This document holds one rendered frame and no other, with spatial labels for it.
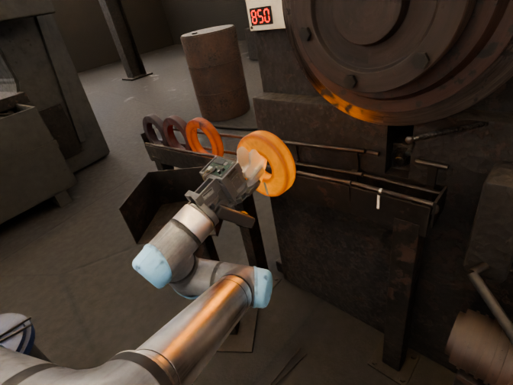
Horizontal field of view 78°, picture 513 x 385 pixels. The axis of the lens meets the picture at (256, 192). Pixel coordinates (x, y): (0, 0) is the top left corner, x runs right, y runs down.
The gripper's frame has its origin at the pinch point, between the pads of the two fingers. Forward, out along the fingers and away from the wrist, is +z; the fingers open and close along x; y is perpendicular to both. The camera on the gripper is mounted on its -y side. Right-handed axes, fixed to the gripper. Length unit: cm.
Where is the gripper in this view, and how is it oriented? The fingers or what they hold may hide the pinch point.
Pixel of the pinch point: (262, 156)
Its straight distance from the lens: 72.6
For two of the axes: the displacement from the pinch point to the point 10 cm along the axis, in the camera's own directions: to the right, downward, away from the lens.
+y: -3.5, -6.7, -6.5
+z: 5.9, -7.0, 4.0
